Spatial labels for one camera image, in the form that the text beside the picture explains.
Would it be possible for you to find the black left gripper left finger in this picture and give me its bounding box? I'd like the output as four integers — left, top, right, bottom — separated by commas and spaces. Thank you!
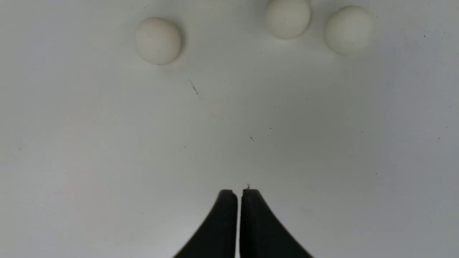
175, 190, 238, 258

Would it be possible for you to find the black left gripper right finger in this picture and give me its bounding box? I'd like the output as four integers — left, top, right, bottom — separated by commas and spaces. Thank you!
240, 189, 312, 258

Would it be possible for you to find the white ball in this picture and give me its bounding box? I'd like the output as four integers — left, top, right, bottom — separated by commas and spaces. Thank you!
264, 0, 311, 39
134, 17, 182, 65
325, 5, 374, 54

